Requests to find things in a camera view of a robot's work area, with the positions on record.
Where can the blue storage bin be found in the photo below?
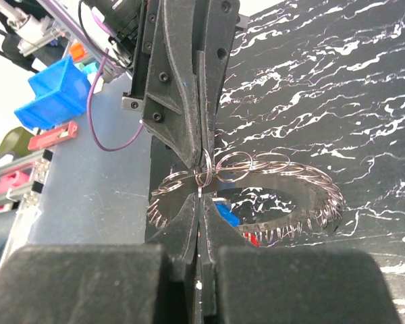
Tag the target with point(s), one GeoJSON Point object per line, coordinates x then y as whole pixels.
{"type": "Point", "coordinates": [61, 91]}

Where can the blue tagged key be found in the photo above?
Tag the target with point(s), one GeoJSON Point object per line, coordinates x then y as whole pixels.
{"type": "Point", "coordinates": [224, 208]}

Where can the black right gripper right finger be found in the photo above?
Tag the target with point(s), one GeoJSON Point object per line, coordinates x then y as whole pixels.
{"type": "Point", "coordinates": [299, 285]}

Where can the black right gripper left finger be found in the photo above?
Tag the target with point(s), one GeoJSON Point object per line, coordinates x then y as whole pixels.
{"type": "Point", "coordinates": [148, 283]}

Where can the round metal keyring disc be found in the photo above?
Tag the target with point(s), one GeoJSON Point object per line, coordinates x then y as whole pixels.
{"type": "Point", "coordinates": [319, 200]}

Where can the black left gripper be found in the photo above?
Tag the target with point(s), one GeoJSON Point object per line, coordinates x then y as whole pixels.
{"type": "Point", "coordinates": [158, 44]}

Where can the red key tag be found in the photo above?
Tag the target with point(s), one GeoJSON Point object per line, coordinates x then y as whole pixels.
{"type": "Point", "coordinates": [257, 239]}

